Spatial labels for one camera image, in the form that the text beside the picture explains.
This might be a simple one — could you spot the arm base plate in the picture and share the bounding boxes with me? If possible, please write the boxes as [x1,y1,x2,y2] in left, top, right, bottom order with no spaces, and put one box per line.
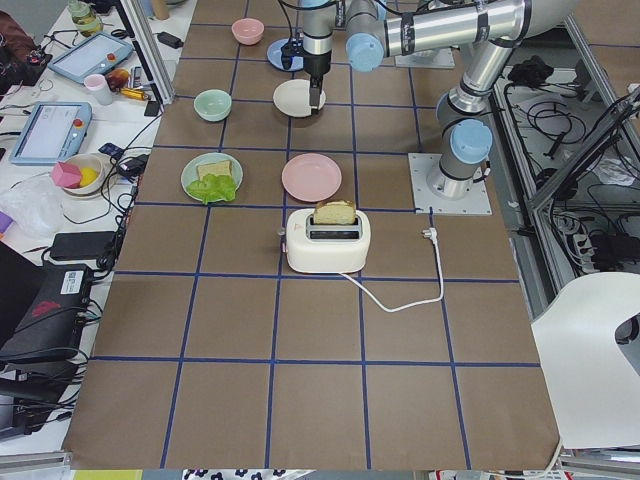
[394,47,455,70]
[408,153,492,216]

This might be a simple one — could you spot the pink plate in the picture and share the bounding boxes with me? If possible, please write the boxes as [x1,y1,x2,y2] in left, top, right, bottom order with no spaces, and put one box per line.
[281,153,342,203]

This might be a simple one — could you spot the toast slice in toaster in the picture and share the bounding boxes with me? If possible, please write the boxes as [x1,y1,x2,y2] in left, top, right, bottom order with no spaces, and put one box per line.
[313,200,356,225]

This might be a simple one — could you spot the blue plate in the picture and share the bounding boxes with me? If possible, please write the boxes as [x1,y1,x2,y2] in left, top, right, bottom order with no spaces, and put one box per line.
[266,38,303,72]

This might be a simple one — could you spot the black power adapter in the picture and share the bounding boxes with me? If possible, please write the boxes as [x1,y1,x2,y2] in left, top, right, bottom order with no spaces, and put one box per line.
[49,231,115,261]

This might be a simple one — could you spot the pink bowl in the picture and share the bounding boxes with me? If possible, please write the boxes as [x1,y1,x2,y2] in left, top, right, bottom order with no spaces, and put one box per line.
[231,18,265,46]

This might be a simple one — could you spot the green plate with food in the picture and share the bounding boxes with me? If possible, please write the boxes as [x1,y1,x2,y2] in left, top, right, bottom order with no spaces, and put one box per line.
[181,153,243,200]

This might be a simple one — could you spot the green lettuce leaf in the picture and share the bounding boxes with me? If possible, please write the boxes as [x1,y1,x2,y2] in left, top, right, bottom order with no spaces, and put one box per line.
[186,174,237,204]

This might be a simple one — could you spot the bread slice on plate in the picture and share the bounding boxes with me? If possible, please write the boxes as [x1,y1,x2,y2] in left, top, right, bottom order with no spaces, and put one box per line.
[196,160,232,180]

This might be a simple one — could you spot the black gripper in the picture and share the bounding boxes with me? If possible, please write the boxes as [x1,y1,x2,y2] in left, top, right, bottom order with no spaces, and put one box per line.
[281,34,331,115]

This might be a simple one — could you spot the white cup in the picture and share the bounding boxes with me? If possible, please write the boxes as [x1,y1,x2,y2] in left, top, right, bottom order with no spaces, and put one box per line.
[83,74,113,106]

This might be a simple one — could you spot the beige bowl with toys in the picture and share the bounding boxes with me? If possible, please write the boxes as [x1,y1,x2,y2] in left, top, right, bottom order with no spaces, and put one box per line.
[50,153,108,198]

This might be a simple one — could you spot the blue teach pendant near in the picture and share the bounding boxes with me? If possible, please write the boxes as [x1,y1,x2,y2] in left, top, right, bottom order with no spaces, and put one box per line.
[9,102,92,166]

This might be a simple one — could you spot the blue teach pendant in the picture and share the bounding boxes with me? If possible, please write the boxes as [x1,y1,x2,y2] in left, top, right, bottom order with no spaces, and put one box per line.
[9,102,92,166]
[48,32,134,84]

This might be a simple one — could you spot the white toaster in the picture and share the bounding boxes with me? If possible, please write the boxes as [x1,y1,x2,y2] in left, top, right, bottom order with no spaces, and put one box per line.
[283,208,371,274]

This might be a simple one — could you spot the white toaster power cable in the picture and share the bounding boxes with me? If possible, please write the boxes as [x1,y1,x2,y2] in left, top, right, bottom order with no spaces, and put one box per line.
[337,227,446,314]

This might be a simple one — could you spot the aluminium frame post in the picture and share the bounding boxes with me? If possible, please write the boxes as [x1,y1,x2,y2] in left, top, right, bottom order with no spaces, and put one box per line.
[115,0,175,105]

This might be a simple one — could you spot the mint green bowl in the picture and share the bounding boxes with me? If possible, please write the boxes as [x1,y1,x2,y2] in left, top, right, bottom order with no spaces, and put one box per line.
[193,89,232,122]

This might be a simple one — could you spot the blue teach pendant far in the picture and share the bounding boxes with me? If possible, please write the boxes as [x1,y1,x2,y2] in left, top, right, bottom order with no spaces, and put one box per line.
[48,32,134,84]

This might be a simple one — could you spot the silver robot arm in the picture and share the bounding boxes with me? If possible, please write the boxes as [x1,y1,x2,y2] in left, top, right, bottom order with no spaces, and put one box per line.
[281,0,576,118]

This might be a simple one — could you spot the cream white plate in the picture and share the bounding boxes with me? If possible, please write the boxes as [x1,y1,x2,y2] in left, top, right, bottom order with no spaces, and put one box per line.
[273,79,312,118]

